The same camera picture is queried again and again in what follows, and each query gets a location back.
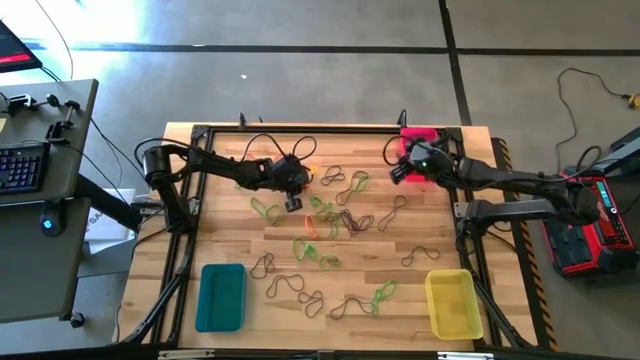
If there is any pink plastic basket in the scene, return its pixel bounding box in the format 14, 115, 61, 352
398, 126, 441, 184

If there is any grey equipment box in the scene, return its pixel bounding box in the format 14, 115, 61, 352
582, 126, 640, 177

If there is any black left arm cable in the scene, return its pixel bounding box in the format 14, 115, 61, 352
243, 132, 319, 164

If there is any black desk clamp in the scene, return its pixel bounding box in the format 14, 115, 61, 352
44, 99, 82, 145
5, 92, 61, 115

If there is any silver bracket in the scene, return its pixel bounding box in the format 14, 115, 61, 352
436, 350, 495, 360
157, 349, 217, 360

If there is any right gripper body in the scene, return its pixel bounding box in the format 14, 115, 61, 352
409, 141, 457, 184

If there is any white paper sheet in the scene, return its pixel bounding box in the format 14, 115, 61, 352
83, 187, 137, 257

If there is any black aluminium table frame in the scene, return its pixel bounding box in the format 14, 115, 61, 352
112, 123, 539, 351

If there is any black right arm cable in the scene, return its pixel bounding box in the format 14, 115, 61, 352
381, 135, 416, 169

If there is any teal plastic basket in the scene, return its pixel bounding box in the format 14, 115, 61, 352
194, 262, 248, 334

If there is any yellow plastic basket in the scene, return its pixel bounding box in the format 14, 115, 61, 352
423, 268, 486, 342

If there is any black floor cable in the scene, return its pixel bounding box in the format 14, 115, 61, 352
554, 66, 640, 162

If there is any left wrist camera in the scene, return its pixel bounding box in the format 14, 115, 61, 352
278, 154, 302, 174

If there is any black desk leg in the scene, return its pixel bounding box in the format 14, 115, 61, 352
74, 173, 146, 235

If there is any red black power unit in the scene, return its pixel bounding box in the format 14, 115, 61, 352
543, 167, 640, 279

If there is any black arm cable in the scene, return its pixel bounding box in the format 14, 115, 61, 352
243, 132, 319, 164
381, 135, 416, 169

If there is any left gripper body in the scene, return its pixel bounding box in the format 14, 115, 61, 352
272, 169, 310, 195

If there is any yellow black hazard strip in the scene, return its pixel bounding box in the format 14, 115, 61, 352
492, 136, 560, 352

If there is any backlit keyboard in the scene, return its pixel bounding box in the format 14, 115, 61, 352
0, 141, 52, 197

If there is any dark rubber band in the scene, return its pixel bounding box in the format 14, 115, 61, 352
249, 251, 277, 281
338, 208, 376, 237
376, 194, 408, 233
298, 290, 326, 320
265, 273, 306, 300
400, 244, 442, 268
329, 296, 375, 322
319, 165, 347, 188
335, 171, 372, 207

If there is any grey side desk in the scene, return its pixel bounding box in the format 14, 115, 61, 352
0, 78, 100, 325

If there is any black computer mouse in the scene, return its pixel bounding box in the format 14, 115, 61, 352
38, 200, 67, 238

